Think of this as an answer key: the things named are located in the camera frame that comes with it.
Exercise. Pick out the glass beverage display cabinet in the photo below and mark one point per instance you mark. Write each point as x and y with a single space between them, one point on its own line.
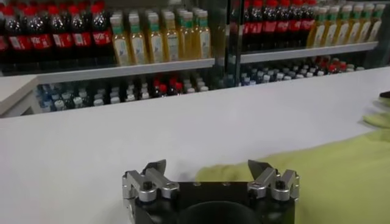
236 36
219 36

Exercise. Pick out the blue drink bottle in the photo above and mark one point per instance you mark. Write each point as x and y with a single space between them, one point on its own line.
45 105

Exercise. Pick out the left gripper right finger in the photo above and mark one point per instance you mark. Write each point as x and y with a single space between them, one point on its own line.
274 184

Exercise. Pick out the green tinted water bottle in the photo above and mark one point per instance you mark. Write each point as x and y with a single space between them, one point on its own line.
59 105
77 102

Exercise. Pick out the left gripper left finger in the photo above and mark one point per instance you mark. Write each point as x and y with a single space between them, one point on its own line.
152 182

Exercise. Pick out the red cap cola bottle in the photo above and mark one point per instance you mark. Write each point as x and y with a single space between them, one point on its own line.
331 68
163 89
342 66
248 27
82 39
282 25
295 25
269 25
2 42
62 39
41 41
19 42
256 27
102 37
179 87
306 23

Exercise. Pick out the white metal frame table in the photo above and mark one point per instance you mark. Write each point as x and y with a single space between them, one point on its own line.
15 88

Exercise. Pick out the white cap dark drink bottle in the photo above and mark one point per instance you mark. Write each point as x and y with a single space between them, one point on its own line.
130 97
98 102
145 95
115 100

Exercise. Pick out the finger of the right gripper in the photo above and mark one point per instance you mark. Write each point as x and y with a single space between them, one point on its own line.
386 94

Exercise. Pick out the light green t-shirt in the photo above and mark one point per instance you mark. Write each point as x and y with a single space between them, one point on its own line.
320 182

